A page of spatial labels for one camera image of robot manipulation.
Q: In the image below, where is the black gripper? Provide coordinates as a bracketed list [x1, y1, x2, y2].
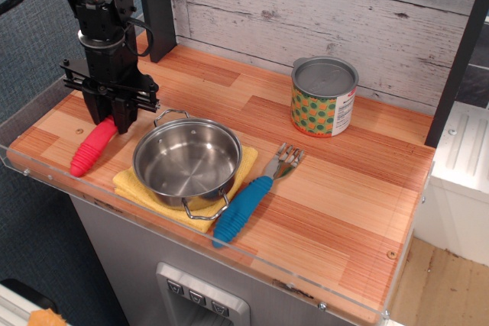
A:
[60, 43, 160, 134]

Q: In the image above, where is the red handled metal spoon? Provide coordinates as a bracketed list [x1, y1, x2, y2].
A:
[70, 116, 118, 177]

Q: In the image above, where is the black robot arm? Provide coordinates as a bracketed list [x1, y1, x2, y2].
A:
[1, 0, 159, 134]

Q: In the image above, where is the stainless steel pot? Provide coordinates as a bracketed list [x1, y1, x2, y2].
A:
[132, 109, 243, 221]

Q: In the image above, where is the yellow folded cloth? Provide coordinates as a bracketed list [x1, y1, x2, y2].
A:
[112, 146, 258, 233]

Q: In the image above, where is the grey toy kitchen cabinet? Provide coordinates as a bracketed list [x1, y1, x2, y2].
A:
[70, 194, 356, 326]

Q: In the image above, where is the black device bottom left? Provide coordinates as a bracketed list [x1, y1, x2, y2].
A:
[1, 279, 58, 325]

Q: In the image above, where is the silver button panel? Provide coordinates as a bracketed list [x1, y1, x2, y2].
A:
[156, 262, 251, 325]

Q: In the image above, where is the patterned tin can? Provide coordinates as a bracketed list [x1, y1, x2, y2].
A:
[290, 56, 359, 138]

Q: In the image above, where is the orange object bottom left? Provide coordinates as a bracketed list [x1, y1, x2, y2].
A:
[27, 308, 68, 326]

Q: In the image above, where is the white side cabinet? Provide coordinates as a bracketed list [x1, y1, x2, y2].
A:
[413, 102, 488, 265]

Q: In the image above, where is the clear acrylic guard rail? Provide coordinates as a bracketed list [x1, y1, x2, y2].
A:
[0, 20, 436, 323]

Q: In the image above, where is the dark left post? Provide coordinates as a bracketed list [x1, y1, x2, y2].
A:
[141, 0, 176, 63]

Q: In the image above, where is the dark post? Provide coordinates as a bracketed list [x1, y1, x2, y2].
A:
[425, 0, 488, 148]
[141, 0, 176, 63]

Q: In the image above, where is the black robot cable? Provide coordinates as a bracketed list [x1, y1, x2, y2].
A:
[0, 0, 154, 58]

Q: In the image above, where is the blue handled metal fork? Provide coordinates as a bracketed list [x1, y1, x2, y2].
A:
[212, 143, 304, 248]

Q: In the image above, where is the dark right post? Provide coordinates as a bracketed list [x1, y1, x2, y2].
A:
[425, 0, 488, 148]

